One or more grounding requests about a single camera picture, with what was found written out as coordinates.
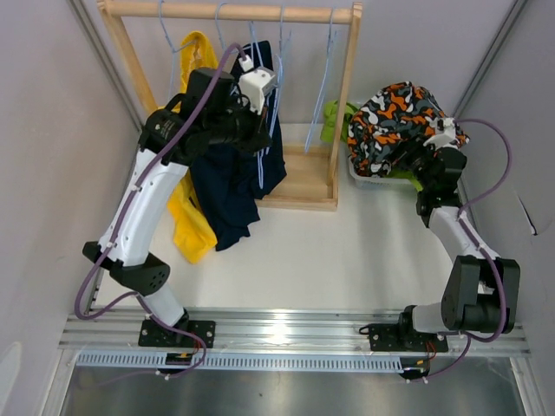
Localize blue hanger of camouflage shorts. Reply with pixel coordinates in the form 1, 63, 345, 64
246, 19, 278, 192

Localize lime green shorts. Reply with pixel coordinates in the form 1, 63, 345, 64
320, 101, 423, 192

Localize camouflage patterned shorts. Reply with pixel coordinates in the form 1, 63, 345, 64
347, 81, 469, 185

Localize blue hanger of green shorts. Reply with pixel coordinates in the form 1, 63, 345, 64
267, 4, 287, 140

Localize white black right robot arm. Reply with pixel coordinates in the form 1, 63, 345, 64
392, 141, 520, 343

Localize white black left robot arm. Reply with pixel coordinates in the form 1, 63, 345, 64
82, 67, 277, 327

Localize navy blue shorts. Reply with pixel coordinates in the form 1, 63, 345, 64
190, 41, 288, 252

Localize yellow shorts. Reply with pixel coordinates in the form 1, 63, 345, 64
166, 31, 219, 264

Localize blue hanger of yellow shorts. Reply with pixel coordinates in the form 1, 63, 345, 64
158, 0, 184, 100

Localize blue hanger of navy shorts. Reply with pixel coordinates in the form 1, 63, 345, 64
214, 2, 231, 53

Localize wooden clothes rack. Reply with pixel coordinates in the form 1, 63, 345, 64
97, 1, 363, 211

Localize white plastic basket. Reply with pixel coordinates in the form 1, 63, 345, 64
346, 101, 417, 190

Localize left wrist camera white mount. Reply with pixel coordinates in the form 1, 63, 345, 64
238, 55, 277, 115

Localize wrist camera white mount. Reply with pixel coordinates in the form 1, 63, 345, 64
423, 118, 457, 151
238, 55, 277, 115

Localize aluminium mounting rail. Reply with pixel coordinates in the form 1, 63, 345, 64
58, 308, 532, 357

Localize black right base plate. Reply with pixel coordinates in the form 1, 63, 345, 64
358, 323, 448, 353

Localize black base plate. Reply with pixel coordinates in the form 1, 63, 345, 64
358, 323, 448, 353
138, 318, 216, 348

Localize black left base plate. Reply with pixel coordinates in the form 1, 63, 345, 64
138, 318, 216, 348

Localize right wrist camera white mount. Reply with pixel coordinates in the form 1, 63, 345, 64
423, 118, 457, 151

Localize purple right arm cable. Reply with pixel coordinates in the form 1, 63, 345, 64
427, 119, 515, 380

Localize slotted grey cable duct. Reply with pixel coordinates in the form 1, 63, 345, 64
76, 350, 427, 374

